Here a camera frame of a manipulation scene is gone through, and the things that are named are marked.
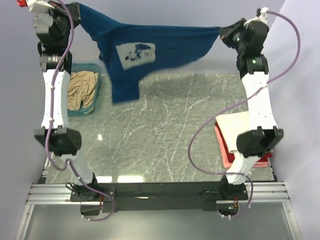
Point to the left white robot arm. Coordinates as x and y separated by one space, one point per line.
54 25

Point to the folded red t-shirt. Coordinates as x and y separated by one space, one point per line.
225 142

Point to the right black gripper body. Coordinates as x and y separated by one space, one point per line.
233 37

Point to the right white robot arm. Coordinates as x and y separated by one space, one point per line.
263 134

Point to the blue t-shirt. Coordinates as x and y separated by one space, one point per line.
131 52

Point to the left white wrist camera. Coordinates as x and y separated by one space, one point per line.
35 6

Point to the teal plastic basket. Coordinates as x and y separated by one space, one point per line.
91 67

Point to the folded white t-shirt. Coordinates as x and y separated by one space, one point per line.
231 125

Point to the folded pink t-shirt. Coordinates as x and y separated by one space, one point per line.
227 157

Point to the black base beam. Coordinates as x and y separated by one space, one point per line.
158 196

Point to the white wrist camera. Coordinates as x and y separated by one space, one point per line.
35 6
261 16

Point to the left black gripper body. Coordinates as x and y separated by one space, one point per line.
61 18

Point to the aluminium frame rail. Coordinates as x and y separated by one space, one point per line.
50 215

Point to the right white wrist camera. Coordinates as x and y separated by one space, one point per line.
261 16

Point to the beige t-shirt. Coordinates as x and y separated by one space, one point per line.
81 90

